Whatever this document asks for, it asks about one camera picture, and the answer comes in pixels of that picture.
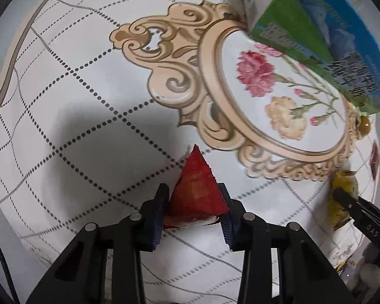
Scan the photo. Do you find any white quilted floral blanket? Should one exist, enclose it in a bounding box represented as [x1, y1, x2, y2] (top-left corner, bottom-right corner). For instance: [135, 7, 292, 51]
[0, 0, 380, 304]

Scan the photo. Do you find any small red snack packet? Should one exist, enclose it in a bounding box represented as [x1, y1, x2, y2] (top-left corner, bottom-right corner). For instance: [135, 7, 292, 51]
[163, 144, 230, 229]

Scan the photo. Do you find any black cable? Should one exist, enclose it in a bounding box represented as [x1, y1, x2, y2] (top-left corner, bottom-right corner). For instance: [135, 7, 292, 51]
[0, 222, 20, 304]

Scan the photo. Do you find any brown vacuum packed egg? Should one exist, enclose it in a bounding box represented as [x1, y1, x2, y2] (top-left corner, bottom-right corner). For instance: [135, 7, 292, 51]
[356, 114, 372, 137]

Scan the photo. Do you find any dark brown snack packet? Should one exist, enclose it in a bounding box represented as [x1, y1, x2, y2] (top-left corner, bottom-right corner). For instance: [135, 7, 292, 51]
[369, 142, 380, 178]

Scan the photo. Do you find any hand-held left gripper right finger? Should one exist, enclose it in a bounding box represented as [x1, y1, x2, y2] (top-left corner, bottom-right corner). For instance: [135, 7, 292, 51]
[218, 183, 357, 304]

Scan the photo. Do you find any yellow green snack packet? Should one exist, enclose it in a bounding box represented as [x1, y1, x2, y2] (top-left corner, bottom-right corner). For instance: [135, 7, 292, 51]
[328, 169, 358, 231]

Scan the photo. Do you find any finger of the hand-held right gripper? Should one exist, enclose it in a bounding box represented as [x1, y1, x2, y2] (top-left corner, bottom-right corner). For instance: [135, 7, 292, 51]
[332, 188, 368, 220]
[358, 196, 380, 225]

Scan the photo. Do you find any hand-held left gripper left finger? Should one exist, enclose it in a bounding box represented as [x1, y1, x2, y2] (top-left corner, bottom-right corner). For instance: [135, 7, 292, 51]
[25, 183, 170, 304]

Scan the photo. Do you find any printed cardboard box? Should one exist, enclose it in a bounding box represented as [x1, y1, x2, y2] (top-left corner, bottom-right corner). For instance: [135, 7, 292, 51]
[220, 0, 380, 116]

